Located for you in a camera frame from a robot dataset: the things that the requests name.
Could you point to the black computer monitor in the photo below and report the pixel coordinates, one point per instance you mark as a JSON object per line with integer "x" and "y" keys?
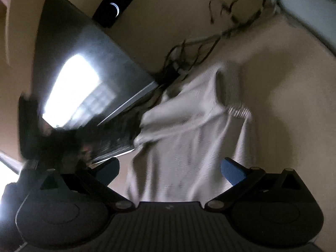
{"x": 78, "y": 57}

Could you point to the white computer case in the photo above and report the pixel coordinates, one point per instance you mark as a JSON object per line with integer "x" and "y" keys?
{"x": 309, "y": 2}

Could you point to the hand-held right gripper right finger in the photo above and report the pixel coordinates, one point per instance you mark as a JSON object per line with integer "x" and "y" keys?
{"x": 232, "y": 174}

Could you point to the black wall strip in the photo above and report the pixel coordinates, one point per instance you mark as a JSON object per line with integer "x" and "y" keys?
{"x": 105, "y": 18}

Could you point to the beige striped knit sweater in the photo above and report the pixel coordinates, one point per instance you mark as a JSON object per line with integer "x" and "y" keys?
{"x": 183, "y": 149}

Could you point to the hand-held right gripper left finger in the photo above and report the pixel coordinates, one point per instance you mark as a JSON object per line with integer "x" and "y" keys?
{"x": 109, "y": 172}

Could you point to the black keyboard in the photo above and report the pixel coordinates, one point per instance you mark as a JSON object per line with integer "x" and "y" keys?
{"x": 115, "y": 139}

